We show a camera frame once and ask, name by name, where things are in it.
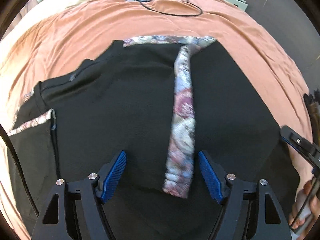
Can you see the person's right hand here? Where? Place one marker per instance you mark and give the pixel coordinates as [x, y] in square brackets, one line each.
[309, 214]

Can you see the orange brown duvet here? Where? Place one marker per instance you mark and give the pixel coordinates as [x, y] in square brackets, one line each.
[59, 44]

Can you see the black t-shirt floral trim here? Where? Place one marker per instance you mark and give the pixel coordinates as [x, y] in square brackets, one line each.
[124, 101]

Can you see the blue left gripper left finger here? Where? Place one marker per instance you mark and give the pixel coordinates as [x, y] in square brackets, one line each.
[110, 175]

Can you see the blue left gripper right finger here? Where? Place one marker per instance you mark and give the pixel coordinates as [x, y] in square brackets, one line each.
[214, 176]

